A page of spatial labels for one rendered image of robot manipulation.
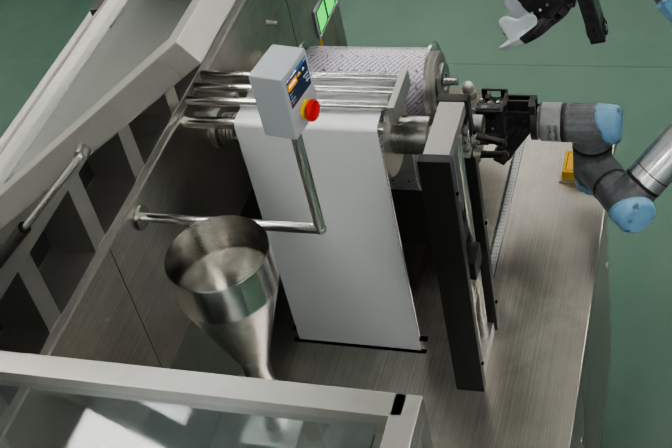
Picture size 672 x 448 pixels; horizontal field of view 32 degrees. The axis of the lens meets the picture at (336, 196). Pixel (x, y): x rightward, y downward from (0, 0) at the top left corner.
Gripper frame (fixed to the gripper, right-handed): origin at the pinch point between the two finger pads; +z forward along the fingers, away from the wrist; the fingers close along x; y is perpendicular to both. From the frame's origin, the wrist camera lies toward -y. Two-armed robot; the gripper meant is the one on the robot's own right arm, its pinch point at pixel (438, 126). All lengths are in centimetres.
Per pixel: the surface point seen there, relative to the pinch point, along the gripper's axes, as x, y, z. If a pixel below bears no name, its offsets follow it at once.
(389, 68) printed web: 9.3, 21.3, 4.7
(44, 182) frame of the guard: 96, 72, 13
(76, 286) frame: 80, 36, 31
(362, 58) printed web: 7.5, 22.1, 10.1
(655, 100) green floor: -146, -109, -32
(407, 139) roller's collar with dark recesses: 33.9, 25.9, -4.9
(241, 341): 83, 32, 6
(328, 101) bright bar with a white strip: 38, 36, 5
